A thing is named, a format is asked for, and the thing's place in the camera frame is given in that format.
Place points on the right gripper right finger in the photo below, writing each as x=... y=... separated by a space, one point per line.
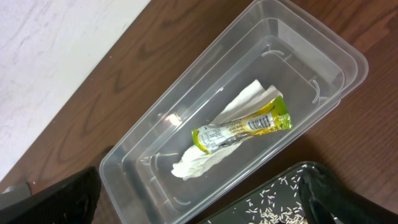
x=324 y=199

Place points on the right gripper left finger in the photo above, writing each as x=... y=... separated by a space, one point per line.
x=72 y=200

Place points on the green snack wrapper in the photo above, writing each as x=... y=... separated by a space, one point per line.
x=270 y=118

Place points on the white napkin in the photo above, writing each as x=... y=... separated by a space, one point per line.
x=253 y=112

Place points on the black waste tray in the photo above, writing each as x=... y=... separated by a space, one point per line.
x=234 y=212

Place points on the clear plastic waste bin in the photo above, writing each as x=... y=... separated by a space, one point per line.
x=273 y=48

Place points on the rice and food scraps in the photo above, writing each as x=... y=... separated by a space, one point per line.
x=278 y=201

